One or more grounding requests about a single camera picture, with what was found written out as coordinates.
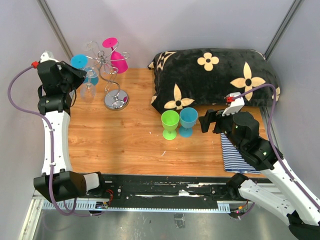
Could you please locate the black floral pillow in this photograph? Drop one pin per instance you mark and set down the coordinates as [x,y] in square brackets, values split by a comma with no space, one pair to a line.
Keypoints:
[205,76]

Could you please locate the light blue wine glass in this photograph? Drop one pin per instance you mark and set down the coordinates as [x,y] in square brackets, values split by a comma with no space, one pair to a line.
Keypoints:
[188,118]

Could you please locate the green wine glass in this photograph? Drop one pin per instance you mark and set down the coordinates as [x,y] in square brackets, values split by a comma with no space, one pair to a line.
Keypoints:
[170,120]

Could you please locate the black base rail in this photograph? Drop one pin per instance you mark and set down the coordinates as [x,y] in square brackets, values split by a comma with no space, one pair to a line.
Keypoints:
[164,193]

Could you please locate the dark blue wine glass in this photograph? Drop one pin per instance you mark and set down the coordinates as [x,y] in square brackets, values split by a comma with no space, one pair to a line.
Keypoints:
[80,61]

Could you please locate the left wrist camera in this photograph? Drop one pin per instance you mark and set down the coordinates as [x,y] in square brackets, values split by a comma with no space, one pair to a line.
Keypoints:
[45,56]

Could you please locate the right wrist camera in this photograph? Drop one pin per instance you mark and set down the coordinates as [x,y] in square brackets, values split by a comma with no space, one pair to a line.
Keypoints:
[234,104]

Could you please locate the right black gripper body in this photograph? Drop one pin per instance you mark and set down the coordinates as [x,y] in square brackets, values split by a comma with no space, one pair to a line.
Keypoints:
[223,124]

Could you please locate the blue striped cloth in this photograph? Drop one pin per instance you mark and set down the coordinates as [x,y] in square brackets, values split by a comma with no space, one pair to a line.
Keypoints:
[232,159]

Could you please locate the clear wine glass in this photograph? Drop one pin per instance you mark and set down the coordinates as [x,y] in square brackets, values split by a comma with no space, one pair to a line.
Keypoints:
[92,47]
[88,88]

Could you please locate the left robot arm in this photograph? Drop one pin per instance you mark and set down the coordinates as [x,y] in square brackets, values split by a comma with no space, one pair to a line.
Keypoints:
[58,182]

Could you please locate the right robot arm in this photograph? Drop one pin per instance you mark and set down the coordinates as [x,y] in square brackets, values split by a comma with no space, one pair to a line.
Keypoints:
[297,208]

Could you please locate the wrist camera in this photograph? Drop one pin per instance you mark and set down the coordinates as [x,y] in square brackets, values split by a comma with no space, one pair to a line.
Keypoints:
[234,104]
[45,56]

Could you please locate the pink wine glass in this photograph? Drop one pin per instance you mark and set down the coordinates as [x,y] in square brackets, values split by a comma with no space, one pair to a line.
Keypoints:
[118,60]

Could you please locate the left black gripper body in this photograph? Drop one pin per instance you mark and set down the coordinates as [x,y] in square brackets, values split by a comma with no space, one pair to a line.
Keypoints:
[72,79]

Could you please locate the chrome wine glass rack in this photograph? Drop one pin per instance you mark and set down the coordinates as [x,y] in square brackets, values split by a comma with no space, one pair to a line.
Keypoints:
[115,98]

